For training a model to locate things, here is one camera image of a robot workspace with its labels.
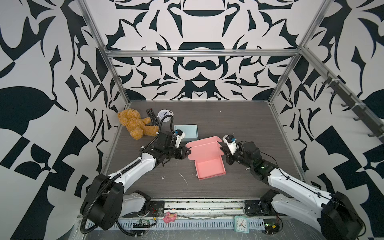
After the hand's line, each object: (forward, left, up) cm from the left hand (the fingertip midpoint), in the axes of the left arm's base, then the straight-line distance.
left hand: (190, 149), depth 82 cm
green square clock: (-34, -22, -9) cm, 41 cm away
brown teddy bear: (+24, +38, -3) cm, 45 cm away
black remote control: (+30, +26, -9) cm, 40 cm away
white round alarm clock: (+34, +18, -7) cm, 39 cm away
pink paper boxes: (-3, -9, 0) cm, 9 cm away
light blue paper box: (+19, -1, -11) cm, 22 cm away
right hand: (0, -17, +3) cm, 17 cm away
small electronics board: (-34, -37, -12) cm, 52 cm away
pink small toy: (-30, +10, -8) cm, 33 cm away
